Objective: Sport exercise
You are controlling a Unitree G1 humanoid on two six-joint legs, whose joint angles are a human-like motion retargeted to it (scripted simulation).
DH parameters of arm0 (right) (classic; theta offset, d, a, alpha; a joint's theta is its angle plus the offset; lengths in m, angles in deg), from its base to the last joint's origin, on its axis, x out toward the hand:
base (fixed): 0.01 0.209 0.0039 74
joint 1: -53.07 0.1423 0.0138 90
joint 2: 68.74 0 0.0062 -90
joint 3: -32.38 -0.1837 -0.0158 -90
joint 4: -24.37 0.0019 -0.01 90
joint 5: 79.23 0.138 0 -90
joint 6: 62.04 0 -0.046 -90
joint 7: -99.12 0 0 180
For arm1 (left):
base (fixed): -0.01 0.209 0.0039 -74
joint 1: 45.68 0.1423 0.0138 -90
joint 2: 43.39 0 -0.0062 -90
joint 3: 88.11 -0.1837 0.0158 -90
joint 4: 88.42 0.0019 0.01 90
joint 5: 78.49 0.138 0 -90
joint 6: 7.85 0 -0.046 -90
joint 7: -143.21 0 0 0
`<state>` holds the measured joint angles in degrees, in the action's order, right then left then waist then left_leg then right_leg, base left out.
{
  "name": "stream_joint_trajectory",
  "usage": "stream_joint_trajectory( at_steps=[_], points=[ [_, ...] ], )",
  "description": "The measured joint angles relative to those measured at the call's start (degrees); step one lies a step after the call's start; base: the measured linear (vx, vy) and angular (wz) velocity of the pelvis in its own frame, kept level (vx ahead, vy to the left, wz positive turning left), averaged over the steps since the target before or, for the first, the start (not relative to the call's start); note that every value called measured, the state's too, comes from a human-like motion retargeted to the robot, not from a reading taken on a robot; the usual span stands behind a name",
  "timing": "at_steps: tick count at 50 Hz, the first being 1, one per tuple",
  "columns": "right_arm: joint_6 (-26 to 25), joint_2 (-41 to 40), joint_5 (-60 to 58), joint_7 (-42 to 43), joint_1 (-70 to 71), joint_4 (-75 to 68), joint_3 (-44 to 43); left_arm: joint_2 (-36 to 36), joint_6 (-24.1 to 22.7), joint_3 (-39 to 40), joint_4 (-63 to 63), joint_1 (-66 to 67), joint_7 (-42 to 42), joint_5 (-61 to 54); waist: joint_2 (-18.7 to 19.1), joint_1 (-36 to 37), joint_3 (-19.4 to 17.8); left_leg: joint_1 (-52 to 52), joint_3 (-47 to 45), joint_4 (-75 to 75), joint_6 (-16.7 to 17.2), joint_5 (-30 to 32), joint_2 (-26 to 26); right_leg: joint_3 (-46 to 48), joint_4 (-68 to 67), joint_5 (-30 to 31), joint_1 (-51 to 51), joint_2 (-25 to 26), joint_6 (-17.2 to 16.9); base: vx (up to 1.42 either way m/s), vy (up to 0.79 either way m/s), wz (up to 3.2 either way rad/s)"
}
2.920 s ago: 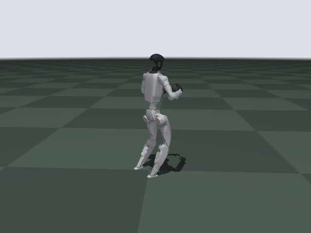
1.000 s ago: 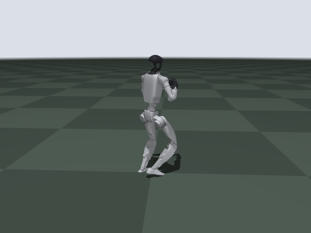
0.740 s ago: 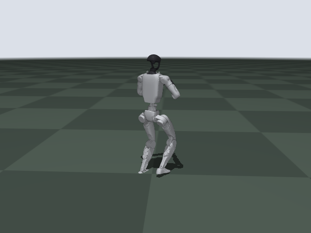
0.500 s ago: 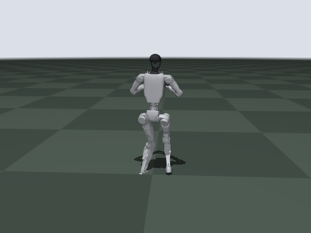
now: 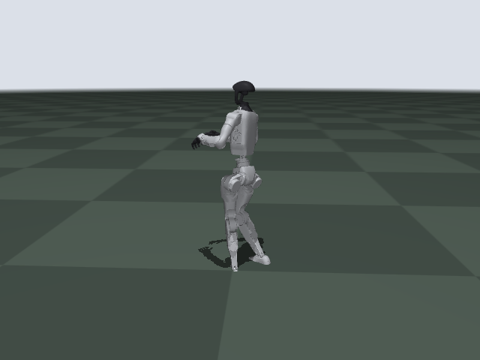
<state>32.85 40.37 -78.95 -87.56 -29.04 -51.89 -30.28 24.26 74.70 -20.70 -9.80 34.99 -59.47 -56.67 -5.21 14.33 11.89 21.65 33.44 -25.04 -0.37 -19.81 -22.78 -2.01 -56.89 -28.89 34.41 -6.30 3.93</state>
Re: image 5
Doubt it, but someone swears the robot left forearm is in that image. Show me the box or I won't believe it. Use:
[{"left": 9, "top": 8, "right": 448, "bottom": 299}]
[{"left": 197, "top": 133, "right": 220, "bottom": 147}]

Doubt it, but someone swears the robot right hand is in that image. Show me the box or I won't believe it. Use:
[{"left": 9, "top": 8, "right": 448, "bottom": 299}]
[{"left": 205, "top": 130, "right": 220, "bottom": 136}]

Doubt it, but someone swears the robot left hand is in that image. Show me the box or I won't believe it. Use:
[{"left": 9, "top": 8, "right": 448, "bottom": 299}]
[{"left": 191, "top": 137, "right": 203, "bottom": 150}]

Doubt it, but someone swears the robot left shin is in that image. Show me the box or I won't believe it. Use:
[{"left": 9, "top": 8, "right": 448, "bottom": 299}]
[{"left": 225, "top": 219, "right": 238, "bottom": 270}]

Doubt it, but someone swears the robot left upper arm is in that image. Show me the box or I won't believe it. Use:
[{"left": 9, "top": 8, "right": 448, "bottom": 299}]
[{"left": 213, "top": 112, "right": 242, "bottom": 149}]

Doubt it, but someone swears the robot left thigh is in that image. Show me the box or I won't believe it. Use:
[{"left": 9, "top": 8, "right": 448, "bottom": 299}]
[{"left": 220, "top": 173, "right": 242, "bottom": 232}]

